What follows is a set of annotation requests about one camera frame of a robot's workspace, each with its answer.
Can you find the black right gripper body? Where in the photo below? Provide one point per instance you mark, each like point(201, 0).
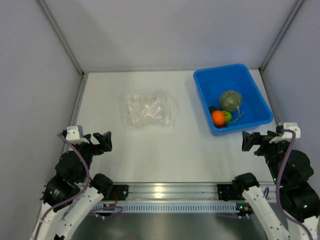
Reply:
point(272, 152)

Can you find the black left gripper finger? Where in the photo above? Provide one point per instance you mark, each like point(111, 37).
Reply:
point(104, 141)
point(87, 139)

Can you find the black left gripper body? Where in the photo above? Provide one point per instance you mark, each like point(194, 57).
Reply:
point(88, 150)

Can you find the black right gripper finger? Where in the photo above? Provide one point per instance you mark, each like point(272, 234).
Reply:
point(271, 134)
point(250, 139)

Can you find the dark red toy fruit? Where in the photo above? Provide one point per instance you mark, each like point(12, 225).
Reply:
point(222, 126)

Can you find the lime green toy fruit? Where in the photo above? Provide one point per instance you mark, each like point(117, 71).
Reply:
point(228, 116)

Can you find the orange toy fruit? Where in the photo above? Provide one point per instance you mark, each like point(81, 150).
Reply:
point(218, 118)

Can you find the green netted toy melon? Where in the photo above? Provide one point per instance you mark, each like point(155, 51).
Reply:
point(231, 101)

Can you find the dark green toy avocado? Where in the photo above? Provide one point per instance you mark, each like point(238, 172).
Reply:
point(212, 109)

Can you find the clear polka dot zip bag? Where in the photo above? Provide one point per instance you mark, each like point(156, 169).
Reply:
point(143, 107)

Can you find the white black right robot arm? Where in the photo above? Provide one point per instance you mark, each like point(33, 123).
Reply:
point(296, 199)

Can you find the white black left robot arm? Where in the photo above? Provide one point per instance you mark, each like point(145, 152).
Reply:
point(72, 193)

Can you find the blue plastic bin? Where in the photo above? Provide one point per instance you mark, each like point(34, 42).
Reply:
point(212, 82)

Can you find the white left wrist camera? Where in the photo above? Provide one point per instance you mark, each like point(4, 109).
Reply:
point(74, 134)

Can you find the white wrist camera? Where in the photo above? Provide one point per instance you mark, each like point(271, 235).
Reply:
point(74, 134)
point(286, 131)

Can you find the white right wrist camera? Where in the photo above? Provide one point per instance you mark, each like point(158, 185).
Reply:
point(286, 131)

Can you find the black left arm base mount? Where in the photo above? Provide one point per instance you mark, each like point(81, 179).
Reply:
point(119, 192)

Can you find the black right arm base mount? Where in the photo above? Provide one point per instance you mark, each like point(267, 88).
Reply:
point(227, 192)

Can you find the white slotted cable duct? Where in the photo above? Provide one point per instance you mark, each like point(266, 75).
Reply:
point(189, 207)

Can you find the aluminium frame rail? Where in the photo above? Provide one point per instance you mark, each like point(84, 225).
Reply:
point(183, 191)

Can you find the right vertical frame post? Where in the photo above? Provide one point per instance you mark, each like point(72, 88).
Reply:
point(297, 6)

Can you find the vertical frame post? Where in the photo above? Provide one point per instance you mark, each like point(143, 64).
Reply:
point(59, 34)
point(297, 6)

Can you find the left vertical frame post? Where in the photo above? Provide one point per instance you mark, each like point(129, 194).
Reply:
point(59, 34)

